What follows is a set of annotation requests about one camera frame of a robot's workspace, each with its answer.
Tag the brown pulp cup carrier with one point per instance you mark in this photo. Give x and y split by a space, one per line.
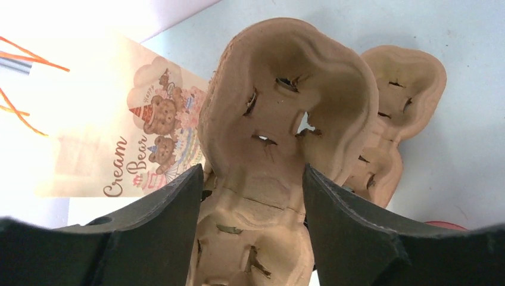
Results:
410 84

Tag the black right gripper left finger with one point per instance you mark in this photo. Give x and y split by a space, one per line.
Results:
148 242

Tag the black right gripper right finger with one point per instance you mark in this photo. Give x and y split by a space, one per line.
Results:
356 242

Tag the paper bag orange handles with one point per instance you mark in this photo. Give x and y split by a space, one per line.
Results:
95 115

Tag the red straw holder cup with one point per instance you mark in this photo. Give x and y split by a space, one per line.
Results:
446 225

